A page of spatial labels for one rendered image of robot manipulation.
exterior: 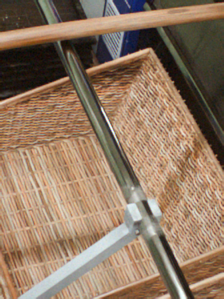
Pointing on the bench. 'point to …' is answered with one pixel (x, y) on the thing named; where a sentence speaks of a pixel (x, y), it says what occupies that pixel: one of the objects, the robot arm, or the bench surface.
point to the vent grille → (113, 43)
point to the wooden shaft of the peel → (110, 25)
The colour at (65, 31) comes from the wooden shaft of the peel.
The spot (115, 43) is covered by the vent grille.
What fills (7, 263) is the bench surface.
